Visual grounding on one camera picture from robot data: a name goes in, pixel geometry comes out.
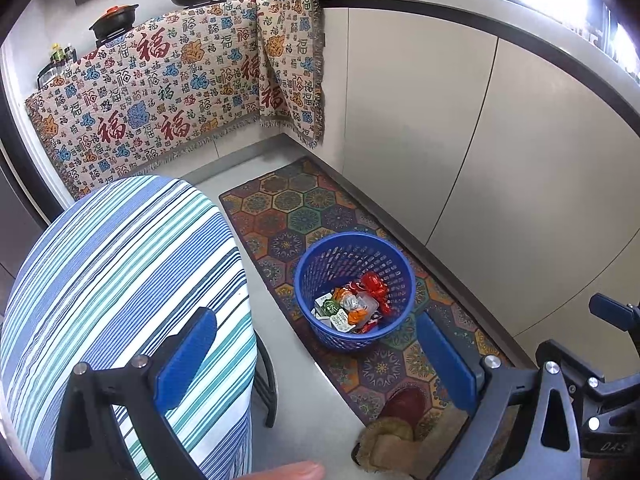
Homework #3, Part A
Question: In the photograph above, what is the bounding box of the clear plastic container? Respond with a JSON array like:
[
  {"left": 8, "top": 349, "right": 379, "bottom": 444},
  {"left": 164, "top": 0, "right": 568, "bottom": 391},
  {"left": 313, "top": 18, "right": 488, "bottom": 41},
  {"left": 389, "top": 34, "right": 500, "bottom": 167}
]
[{"left": 350, "top": 292, "right": 381, "bottom": 321}]

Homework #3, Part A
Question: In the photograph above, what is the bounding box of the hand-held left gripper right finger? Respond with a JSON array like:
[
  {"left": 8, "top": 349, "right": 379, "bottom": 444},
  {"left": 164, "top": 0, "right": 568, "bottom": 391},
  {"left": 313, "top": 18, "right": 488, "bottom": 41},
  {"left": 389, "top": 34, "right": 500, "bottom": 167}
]
[{"left": 416, "top": 312, "right": 583, "bottom": 480}]

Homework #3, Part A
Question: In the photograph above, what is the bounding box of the red plastic bag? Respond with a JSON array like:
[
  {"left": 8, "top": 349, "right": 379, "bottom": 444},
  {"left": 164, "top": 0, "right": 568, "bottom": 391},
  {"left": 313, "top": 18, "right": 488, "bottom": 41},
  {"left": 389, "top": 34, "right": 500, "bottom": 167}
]
[{"left": 360, "top": 272, "right": 397, "bottom": 318}]

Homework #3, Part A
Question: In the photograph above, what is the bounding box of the orange white snack packet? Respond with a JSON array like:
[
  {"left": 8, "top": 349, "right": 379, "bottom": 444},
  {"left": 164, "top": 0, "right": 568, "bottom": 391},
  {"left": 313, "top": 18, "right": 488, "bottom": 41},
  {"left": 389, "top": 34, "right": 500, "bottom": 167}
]
[{"left": 332, "top": 285, "right": 362, "bottom": 306}]

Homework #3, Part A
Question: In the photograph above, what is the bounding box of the person's left hand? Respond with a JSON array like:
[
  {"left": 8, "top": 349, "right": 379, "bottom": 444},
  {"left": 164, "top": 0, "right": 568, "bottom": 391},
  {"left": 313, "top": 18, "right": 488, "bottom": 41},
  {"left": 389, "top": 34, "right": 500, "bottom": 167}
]
[{"left": 247, "top": 461, "right": 326, "bottom": 480}]

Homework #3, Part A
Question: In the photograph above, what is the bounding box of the hexagon pattern rug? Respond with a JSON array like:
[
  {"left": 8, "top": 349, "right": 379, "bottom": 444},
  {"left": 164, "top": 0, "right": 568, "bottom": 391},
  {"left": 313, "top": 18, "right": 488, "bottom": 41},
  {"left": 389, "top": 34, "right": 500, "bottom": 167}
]
[{"left": 219, "top": 156, "right": 516, "bottom": 480}]

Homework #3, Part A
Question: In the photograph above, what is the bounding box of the grey refrigerator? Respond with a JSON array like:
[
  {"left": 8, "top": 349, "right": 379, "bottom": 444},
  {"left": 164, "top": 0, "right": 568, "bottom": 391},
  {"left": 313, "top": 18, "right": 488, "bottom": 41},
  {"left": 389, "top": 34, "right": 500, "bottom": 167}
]
[{"left": 0, "top": 145, "right": 56, "bottom": 286}]

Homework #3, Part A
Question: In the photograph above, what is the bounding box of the white base cabinet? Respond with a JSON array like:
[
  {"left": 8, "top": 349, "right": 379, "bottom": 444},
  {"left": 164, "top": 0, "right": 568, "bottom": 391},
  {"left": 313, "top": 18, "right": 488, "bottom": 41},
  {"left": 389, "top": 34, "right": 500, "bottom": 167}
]
[{"left": 320, "top": 5, "right": 640, "bottom": 361}]

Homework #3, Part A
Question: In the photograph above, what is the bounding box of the tan fuzzy slipper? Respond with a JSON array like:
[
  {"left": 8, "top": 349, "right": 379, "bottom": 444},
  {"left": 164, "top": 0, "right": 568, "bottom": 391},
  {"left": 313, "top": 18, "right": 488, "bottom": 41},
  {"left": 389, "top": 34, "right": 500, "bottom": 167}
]
[{"left": 351, "top": 385, "right": 453, "bottom": 476}]

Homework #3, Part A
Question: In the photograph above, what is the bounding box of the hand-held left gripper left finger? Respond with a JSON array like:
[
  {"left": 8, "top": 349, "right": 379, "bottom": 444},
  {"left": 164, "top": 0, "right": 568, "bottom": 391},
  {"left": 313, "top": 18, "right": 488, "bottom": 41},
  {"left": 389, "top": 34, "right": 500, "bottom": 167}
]
[{"left": 50, "top": 307, "right": 218, "bottom": 480}]

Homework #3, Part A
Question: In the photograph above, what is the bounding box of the small printed cloth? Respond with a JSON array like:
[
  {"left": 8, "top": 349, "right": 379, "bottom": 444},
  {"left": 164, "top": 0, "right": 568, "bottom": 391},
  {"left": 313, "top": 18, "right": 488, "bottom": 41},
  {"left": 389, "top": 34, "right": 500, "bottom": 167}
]
[{"left": 255, "top": 0, "right": 326, "bottom": 150}]

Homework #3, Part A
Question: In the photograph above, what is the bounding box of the black clay pot red lid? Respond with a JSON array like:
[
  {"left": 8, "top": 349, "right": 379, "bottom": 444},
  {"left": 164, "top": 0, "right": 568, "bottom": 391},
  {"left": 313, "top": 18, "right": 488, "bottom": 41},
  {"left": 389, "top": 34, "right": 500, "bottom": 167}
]
[{"left": 89, "top": 4, "right": 141, "bottom": 41}]

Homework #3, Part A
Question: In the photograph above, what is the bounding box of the white green milk carton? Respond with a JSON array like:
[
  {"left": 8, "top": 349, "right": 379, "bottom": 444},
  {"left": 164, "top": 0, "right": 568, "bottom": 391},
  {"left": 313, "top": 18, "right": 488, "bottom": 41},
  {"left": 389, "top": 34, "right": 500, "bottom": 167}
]
[{"left": 314, "top": 294, "right": 357, "bottom": 333}]

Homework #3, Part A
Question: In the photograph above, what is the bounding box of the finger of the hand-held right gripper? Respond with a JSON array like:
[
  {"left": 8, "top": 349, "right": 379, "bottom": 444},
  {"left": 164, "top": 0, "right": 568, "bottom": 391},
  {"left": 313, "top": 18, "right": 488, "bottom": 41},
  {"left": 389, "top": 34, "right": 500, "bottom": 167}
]
[
  {"left": 589, "top": 294, "right": 640, "bottom": 332},
  {"left": 535, "top": 340, "right": 608, "bottom": 396}
]

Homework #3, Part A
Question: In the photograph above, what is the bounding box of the black metal table leg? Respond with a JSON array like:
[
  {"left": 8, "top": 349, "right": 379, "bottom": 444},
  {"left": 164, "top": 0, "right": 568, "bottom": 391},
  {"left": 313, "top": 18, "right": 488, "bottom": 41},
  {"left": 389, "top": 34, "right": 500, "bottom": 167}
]
[{"left": 252, "top": 332, "right": 279, "bottom": 429}]

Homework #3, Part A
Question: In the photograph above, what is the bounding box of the grey kitchen countertop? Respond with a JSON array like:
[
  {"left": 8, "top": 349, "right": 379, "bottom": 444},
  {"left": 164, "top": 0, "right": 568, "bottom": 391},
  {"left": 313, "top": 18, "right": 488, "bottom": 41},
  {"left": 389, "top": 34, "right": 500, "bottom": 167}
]
[{"left": 312, "top": 0, "right": 640, "bottom": 126}]

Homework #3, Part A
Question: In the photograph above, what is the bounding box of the large printed cloth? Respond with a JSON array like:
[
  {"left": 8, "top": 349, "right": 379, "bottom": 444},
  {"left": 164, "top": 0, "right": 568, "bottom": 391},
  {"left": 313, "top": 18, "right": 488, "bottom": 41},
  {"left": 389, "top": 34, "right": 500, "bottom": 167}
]
[{"left": 25, "top": 2, "right": 266, "bottom": 201}]

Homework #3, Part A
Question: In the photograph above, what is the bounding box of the blue plastic mesh basket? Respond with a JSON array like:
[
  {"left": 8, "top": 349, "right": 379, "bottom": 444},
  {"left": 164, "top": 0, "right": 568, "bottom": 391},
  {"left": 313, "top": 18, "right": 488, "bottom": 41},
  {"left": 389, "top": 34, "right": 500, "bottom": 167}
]
[{"left": 293, "top": 232, "right": 417, "bottom": 352}]

